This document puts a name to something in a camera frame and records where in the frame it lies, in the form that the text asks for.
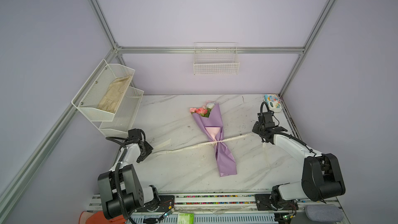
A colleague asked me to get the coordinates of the lower white mesh shelf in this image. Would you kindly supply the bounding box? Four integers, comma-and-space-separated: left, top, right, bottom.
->
99, 87, 144, 138

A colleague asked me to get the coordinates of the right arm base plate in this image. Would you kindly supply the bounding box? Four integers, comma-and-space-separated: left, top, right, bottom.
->
255, 194, 298, 211

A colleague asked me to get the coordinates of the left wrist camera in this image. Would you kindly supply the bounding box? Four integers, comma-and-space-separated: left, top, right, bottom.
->
127, 129, 146, 143

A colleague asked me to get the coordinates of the white mesh shelf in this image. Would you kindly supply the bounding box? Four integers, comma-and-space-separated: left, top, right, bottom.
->
72, 60, 135, 122
99, 87, 144, 138

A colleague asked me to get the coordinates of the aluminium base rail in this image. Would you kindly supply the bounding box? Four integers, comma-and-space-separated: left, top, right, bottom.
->
86, 190, 343, 224

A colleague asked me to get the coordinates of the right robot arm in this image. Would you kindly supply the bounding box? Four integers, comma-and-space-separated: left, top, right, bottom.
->
252, 102, 346, 210

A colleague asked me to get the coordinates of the beige cloth in shelf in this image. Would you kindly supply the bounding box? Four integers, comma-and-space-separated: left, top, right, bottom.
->
97, 75, 132, 114

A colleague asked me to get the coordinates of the grey sponge pad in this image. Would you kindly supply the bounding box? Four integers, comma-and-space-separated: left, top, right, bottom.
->
305, 205, 344, 223

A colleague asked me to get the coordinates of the upper white mesh shelf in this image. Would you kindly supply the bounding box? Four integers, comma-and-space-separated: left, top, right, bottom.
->
72, 60, 135, 122

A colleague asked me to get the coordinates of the white wire wall basket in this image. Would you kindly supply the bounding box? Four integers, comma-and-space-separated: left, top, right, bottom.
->
193, 42, 240, 76

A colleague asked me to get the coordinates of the cream printed ribbon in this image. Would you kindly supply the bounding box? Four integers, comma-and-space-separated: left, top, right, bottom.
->
150, 132, 277, 167

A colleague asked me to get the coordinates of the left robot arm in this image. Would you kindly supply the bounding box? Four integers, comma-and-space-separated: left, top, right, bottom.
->
97, 137, 160, 220

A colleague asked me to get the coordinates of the tissue pack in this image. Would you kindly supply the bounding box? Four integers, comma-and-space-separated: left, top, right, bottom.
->
264, 94, 283, 113

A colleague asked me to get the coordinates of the orange rubber glove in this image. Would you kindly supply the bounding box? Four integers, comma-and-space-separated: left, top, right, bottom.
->
78, 211, 126, 224

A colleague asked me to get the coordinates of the green label box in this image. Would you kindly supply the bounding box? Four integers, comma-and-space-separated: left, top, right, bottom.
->
177, 213, 194, 224

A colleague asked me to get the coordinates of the pink purple wrapping paper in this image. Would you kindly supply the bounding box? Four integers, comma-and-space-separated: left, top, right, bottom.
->
191, 102, 237, 177

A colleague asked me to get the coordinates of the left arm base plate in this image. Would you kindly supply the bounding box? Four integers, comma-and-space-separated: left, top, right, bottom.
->
145, 195, 175, 212

